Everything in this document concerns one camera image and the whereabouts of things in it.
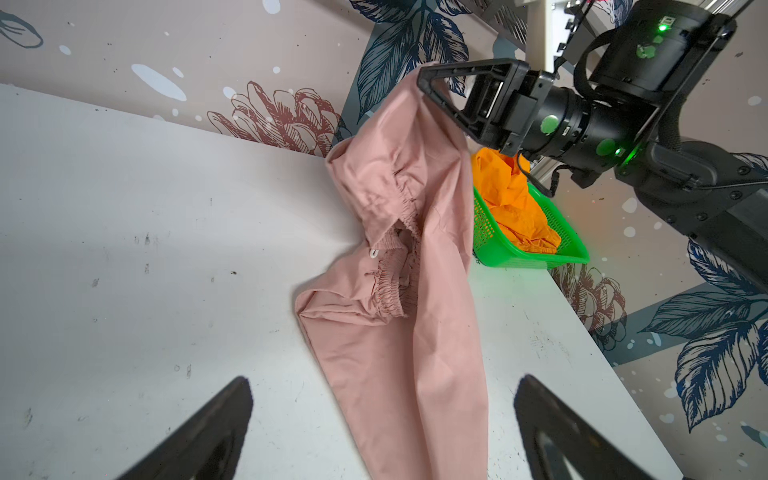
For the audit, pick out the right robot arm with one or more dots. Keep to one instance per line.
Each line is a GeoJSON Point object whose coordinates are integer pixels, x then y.
{"type": "Point", "coordinates": [623, 115]}

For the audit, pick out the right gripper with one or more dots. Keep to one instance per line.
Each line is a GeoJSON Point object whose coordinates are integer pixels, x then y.
{"type": "Point", "coordinates": [502, 99]}

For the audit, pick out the orange shorts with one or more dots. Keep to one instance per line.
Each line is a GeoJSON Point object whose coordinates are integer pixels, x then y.
{"type": "Point", "coordinates": [501, 183]}

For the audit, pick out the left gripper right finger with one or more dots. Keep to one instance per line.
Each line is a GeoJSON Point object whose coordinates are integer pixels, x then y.
{"type": "Point", "coordinates": [559, 444]}

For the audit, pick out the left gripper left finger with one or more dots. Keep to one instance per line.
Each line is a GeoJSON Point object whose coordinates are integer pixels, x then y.
{"type": "Point", "coordinates": [208, 445]}

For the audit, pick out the pink shorts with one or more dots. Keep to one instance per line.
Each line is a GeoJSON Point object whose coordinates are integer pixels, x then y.
{"type": "Point", "coordinates": [392, 324]}

